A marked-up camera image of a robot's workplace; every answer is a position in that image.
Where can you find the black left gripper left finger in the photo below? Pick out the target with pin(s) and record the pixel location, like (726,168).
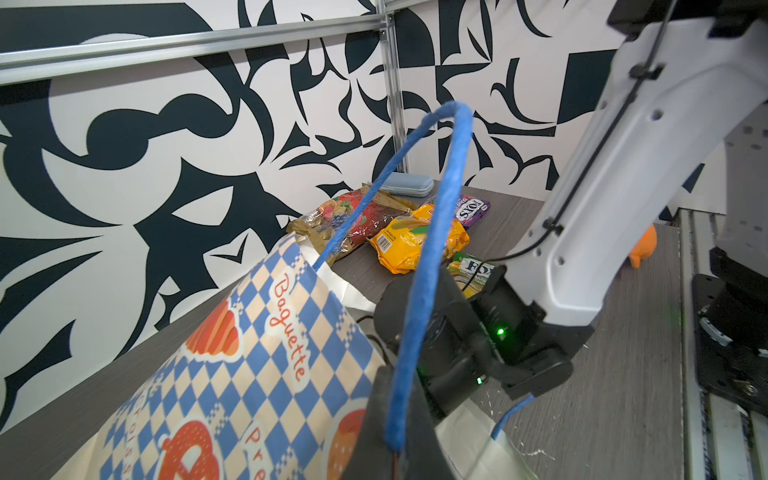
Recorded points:
(372,458)

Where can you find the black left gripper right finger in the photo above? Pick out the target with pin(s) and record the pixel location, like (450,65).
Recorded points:
(422,457)

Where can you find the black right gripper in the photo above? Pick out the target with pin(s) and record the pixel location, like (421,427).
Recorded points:
(447,368)

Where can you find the green Fox's candy bag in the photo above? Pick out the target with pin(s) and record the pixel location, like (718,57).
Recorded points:
(469,273)

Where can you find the yellow snack bag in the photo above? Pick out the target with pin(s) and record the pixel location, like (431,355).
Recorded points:
(398,246)

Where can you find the checkered paper bag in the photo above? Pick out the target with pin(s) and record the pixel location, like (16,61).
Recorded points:
(274,384)

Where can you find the purple candy bag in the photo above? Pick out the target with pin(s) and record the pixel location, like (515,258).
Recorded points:
(469,210)

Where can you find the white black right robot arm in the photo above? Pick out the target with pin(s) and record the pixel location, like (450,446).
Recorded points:
(686,75)

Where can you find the light blue case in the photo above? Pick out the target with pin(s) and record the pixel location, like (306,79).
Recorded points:
(408,185)

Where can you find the orange shark plush toy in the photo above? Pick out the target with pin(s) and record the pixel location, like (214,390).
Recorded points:
(644,248)

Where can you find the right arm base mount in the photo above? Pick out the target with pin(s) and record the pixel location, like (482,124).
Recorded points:
(730,307)

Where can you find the aluminium cage frame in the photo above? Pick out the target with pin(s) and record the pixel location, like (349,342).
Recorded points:
(44,40)

